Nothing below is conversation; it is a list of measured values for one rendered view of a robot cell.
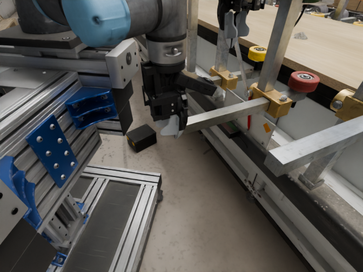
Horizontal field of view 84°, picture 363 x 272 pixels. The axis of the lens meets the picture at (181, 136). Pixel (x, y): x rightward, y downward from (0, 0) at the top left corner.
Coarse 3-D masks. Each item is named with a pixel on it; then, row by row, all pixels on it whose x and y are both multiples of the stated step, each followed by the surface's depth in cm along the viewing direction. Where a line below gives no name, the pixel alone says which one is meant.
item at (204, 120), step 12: (288, 96) 62; (300, 96) 64; (228, 108) 57; (240, 108) 57; (252, 108) 58; (264, 108) 61; (192, 120) 53; (204, 120) 53; (216, 120) 55; (228, 120) 57
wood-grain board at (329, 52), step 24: (216, 0) 175; (216, 24) 112; (264, 24) 112; (312, 24) 112; (336, 24) 112; (288, 48) 83; (312, 48) 83; (336, 48) 83; (360, 48) 83; (312, 72) 68; (336, 72) 65; (360, 72) 65
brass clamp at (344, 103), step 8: (336, 96) 43; (344, 96) 42; (352, 96) 40; (336, 104) 42; (344, 104) 42; (352, 104) 40; (360, 104) 39; (336, 112) 44; (344, 112) 42; (352, 112) 41; (360, 112) 39; (344, 120) 42
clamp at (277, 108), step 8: (256, 88) 64; (256, 96) 64; (264, 96) 61; (272, 96) 60; (280, 96) 60; (272, 104) 59; (280, 104) 57; (288, 104) 58; (272, 112) 60; (280, 112) 59
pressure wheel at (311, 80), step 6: (294, 72) 64; (300, 72) 64; (306, 72) 64; (294, 78) 61; (300, 78) 61; (306, 78) 61; (312, 78) 61; (318, 78) 61; (288, 84) 64; (294, 84) 61; (300, 84) 60; (306, 84) 59; (312, 84) 59; (300, 90) 61; (306, 90) 60; (312, 90) 61; (294, 102) 67
